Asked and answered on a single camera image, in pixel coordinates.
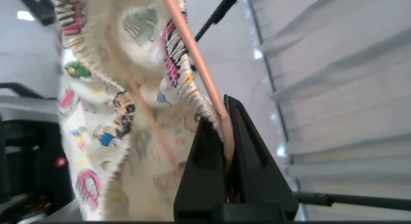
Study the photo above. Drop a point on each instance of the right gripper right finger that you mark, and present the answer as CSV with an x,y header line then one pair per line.
x,y
257,172

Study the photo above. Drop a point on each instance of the black clothes rack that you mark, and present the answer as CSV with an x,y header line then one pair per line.
x,y
221,13

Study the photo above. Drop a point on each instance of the pink clothes hanger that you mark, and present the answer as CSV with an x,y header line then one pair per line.
x,y
191,47

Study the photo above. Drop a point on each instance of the white curtain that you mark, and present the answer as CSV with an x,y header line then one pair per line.
x,y
353,89

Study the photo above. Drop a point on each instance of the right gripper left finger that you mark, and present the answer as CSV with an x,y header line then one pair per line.
x,y
202,179

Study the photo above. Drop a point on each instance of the cream printed garment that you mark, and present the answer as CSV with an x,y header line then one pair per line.
x,y
93,118

